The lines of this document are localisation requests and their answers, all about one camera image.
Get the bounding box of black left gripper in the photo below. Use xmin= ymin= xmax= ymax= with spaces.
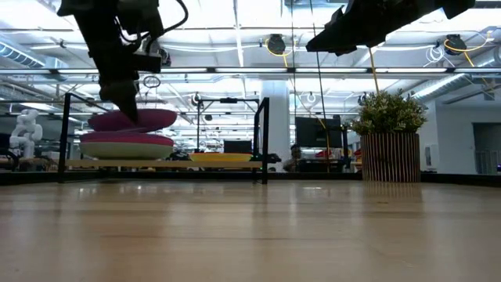
xmin=88 ymin=37 xmax=162 ymax=124

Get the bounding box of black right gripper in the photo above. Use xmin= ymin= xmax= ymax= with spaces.
xmin=305 ymin=0 xmax=477 ymax=57

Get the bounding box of purple plate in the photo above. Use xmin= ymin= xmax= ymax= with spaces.
xmin=87 ymin=108 xmax=178 ymax=133
xmin=81 ymin=131 xmax=175 ymax=139

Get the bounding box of magenta plate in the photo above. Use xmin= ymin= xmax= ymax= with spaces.
xmin=79 ymin=135 xmax=175 ymax=148

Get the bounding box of mint green plate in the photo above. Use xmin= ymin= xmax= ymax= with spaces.
xmin=78 ymin=141 xmax=175 ymax=161

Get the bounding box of potted plant in ribbed pot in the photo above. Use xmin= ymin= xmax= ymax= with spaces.
xmin=349 ymin=88 xmax=429 ymax=183

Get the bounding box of large black monitor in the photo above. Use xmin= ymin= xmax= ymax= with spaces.
xmin=294 ymin=115 xmax=344 ymax=149

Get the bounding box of LED light bar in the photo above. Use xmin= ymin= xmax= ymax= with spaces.
xmin=0 ymin=67 xmax=501 ymax=75

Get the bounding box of white column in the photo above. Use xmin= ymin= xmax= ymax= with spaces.
xmin=259 ymin=80 xmax=292 ymax=172

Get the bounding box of white humanoid robot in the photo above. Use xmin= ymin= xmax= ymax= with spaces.
xmin=8 ymin=108 xmax=44 ymax=161

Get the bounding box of small black monitor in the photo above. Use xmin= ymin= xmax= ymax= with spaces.
xmin=223 ymin=139 xmax=254 ymax=155

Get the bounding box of grey door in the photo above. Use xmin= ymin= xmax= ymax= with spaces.
xmin=472 ymin=121 xmax=501 ymax=175

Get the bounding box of hanging black cable loop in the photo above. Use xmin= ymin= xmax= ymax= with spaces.
xmin=142 ymin=74 xmax=162 ymax=89

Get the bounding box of yellow cable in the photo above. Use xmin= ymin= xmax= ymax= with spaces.
xmin=367 ymin=45 xmax=381 ymax=96

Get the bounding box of thin black cable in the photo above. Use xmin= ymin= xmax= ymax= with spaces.
xmin=290 ymin=0 xmax=297 ymax=118

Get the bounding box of ceiling cable reel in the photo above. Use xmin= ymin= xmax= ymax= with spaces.
xmin=443 ymin=34 xmax=467 ymax=56
xmin=156 ymin=45 xmax=172 ymax=67
xmin=266 ymin=33 xmax=287 ymax=56

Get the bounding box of wooden shelf with black frame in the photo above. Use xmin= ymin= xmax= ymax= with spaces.
xmin=57 ymin=92 xmax=272 ymax=186

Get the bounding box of distant black metal frame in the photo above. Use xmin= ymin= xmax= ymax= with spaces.
xmin=195 ymin=96 xmax=261 ymax=157

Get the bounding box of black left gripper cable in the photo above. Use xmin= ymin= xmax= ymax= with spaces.
xmin=144 ymin=0 xmax=189 ymax=45

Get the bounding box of white wall box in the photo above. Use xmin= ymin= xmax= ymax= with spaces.
xmin=424 ymin=143 xmax=441 ymax=168

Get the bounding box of black rig frame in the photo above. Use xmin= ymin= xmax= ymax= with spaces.
xmin=0 ymin=170 xmax=501 ymax=187

